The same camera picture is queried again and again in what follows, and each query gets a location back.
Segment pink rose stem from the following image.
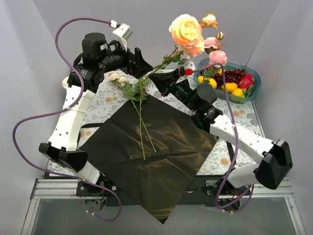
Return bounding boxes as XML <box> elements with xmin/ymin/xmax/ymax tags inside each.
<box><xmin>202</xmin><ymin>31</ymin><xmax>228</xmax><ymax>89</ymax></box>

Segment peach rose stem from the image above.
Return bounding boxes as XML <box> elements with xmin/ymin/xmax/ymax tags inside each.
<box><xmin>122</xmin><ymin>12</ymin><xmax>219</xmax><ymax>97</ymax></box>

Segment black wrapping paper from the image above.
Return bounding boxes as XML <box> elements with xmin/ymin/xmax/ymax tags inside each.
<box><xmin>81</xmin><ymin>96</ymin><xmax>218</xmax><ymax>223</ymax></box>

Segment black ribbon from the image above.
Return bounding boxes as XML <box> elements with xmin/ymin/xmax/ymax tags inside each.
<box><xmin>78</xmin><ymin>123</ymin><xmax>234</xmax><ymax>175</ymax></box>

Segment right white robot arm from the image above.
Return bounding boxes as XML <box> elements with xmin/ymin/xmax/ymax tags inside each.
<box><xmin>148</xmin><ymin>69</ymin><xmax>293</xmax><ymax>195</ymax></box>

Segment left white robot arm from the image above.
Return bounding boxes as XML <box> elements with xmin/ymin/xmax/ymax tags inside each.
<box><xmin>39</xmin><ymin>33</ymin><xmax>153</xmax><ymax>196</ymax></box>

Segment yellow mango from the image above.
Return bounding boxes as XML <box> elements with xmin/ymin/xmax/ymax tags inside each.
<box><xmin>197</xmin><ymin>75</ymin><xmax>217</xmax><ymax>89</ymax></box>

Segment white rose stems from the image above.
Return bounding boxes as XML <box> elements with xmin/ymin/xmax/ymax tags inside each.
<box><xmin>109</xmin><ymin>72</ymin><xmax>157</xmax><ymax>160</ymax></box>

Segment yellow lemon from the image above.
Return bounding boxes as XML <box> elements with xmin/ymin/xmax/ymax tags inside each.
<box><xmin>222</xmin><ymin>82</ymin><xmax>238</xmax><ymax>93</ymax></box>

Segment dark purple grapes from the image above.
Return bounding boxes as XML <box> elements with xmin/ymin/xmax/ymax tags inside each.
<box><xmin>213</xmin><ymin>69</ymin><xmax>246</xmax><ymax>87</ymax></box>

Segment teal plastic fruit tub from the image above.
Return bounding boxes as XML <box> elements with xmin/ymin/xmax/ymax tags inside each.
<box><xmin>194</xmin><ymin>63</ymin><xmax>261</xmax><ymax>103</ymax></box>

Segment yellow pear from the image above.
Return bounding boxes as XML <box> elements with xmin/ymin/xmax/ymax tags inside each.
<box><xmin>231</xmin><ymin>88</ymin><xmax>245</xmax><ymax>98</ymax></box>

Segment red dragon fruit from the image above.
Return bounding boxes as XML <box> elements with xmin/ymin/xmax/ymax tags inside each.
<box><xmin>238</xmin><ymin>74</ymin><xmax>254</xmax><ymax>97</ymax></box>

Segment white toilet paper roll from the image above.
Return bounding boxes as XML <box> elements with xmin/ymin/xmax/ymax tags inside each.
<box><xmin>62</xmin><ymin>76</ymin><xmax>68</xmax><ymax>90</ymax></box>

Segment floral table mat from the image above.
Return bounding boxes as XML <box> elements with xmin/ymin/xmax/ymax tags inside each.
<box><xmin>47</xmin><ymin>68</ymin><xmax>277</xmax><ymax>177</ymax></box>

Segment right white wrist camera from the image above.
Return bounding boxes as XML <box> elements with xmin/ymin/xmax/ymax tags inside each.
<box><xmin>178</xmin><ymin>59</ymin><xmax>196</xmax><ymax>82</ymax></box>

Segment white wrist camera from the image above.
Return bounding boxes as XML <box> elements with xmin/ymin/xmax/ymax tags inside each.
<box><xmin>178</xmin><ymin>59</ymin><xmax>196</xmax><ymax>82</ymax></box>
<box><xmin>112</xmin><ymin>23</ymin><xmax>133</xmax><ymax>51</ymax></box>

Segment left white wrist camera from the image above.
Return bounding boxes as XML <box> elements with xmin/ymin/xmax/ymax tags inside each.
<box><xmin>112</xmin><ymin>23</ymin><xmax>133</xmax><ymax>51</ymax></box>

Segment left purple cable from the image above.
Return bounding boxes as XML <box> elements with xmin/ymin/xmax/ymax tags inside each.
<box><xmin>12</xmin><ymin>17</ymin><xmax>122</xmax><ymax>221</ymax></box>

